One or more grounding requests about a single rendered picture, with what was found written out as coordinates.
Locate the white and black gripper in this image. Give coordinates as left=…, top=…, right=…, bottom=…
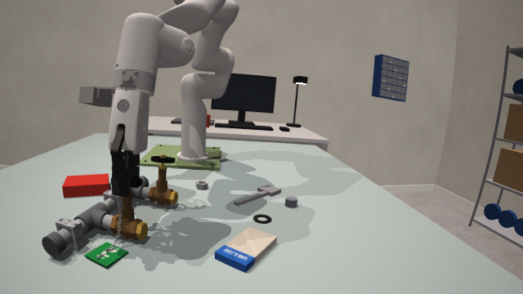
left=109, top=87, right=154, bottom=197

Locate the grey hex nut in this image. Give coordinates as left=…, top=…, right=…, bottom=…
left=196, top=180, right=208, bottom=190

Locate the red rectangular block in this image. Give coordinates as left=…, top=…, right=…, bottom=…
left=62, top=174, right=110, bottom=198

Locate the dark grey cylinder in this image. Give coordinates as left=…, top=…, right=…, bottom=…
left=285, top=196, right=297, bottom=208

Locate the black rubber ring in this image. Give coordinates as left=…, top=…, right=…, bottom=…
left=253, top=215, right=271, bottom=224

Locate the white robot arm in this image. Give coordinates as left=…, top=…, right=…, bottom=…
left=78, top=0, right=239, bottom=162

